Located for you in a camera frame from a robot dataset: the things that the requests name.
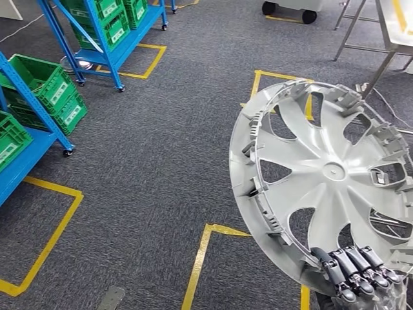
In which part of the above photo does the yellow tape on table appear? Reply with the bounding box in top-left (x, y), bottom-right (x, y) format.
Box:
top-left (391, 0), bottom-right (413, 36)

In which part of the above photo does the grey wheel hubcap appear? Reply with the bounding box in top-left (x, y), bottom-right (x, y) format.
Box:
top-left (229, 79), bottom-right (413, 298)

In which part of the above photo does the blue metal shelf rack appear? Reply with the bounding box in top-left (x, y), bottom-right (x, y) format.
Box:
top-left (0, 51), bottom-right (75, 209)
top-left (35, 0), bottom-right (169, 93)

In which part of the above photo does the chrome round floor disc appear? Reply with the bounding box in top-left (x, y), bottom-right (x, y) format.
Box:
top-left (60, 56), bottom-right (93, 74)

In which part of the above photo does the white floor cable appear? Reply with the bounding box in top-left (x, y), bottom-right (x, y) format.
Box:
top-left (0, 12), bottom-right (44, 44)

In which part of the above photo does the white cabinet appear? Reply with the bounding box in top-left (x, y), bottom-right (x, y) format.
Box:
top-left (0, 0), bottom-right (24, 21)

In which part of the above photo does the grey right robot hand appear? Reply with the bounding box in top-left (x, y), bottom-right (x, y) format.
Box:
top-left (309, 245), bottom-right (408, 310)

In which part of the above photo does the white cart with black wheels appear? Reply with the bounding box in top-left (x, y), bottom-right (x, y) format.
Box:
top-left (261, 0), bottom-right (324, 25)

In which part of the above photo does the yellow floor tape outline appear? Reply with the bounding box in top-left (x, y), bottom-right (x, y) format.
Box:
top-left (96, 43), bottom-right (167, 81)
top-left (180, 222), bottom-right (311, 310)
top-left (240, 69), bottom-right (314, 121)
top-left (151, 0), bottom-right (200, 10)
top-left (0, 175), bottom-right (84, 298)

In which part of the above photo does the steel table with tape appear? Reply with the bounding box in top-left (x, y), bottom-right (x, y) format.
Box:
top-left (334, 0), bottom-right (413, 101)

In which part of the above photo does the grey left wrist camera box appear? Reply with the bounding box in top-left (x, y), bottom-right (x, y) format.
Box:
top-left (96, 285), bottom-right (126, 310)

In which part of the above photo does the white cable with adapter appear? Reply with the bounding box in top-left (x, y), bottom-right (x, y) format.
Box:
top-left (354, 82), bottom-right (413, 131)

